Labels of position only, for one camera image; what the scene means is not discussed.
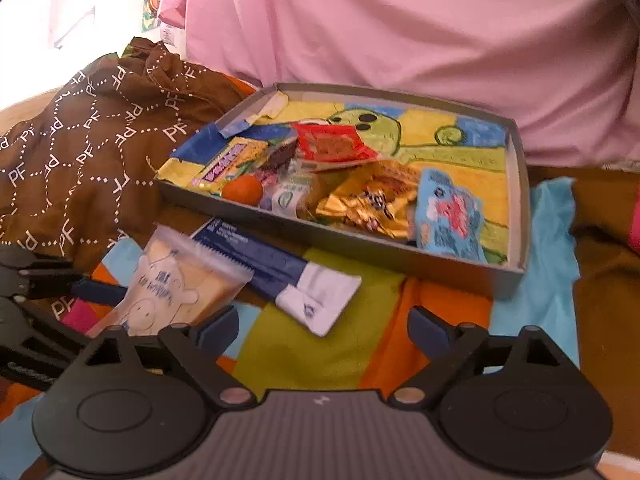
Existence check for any pink bed sheet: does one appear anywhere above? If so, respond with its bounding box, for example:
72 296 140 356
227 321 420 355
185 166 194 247
160 0 639 166

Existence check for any light blue candy packet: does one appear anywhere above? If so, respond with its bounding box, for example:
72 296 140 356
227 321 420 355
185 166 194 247
414 168 486 262

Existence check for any dark brown wrapped snack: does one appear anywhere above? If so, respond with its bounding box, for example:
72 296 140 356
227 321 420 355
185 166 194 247
260 136 298 171

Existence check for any brown PF patterned cloth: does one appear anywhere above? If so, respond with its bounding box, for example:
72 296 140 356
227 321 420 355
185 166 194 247
1 38 253 271

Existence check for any colourful wall poster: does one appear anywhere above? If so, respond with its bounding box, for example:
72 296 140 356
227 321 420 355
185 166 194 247
141 0 160 32

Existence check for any gold foil snack packet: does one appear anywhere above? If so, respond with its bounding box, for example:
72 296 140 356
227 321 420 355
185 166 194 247
316 160 421 240

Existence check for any red snack packet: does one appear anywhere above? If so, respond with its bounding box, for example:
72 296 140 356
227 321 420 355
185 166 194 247
293 124 378 164

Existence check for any yellow candy packet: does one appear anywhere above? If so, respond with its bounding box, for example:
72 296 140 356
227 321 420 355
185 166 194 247
189 136 269 195

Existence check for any toast bread clear packet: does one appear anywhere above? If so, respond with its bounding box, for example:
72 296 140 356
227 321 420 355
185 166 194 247
88 226 254 338

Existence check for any grey box with frog drawing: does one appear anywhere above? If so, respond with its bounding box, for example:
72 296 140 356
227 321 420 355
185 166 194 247
156 84 530 299

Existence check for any blue and white snack packet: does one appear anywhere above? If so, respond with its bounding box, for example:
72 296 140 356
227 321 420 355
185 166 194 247
193 219 362 337

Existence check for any orange round snack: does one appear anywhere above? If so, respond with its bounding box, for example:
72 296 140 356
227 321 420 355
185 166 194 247
221 174 264 206

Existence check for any white green snack packet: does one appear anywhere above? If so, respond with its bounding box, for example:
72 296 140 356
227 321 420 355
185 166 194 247
259 174 312 219

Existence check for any colourful cartoon blanket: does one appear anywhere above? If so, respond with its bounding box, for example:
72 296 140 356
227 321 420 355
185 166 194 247
0 164 640 480

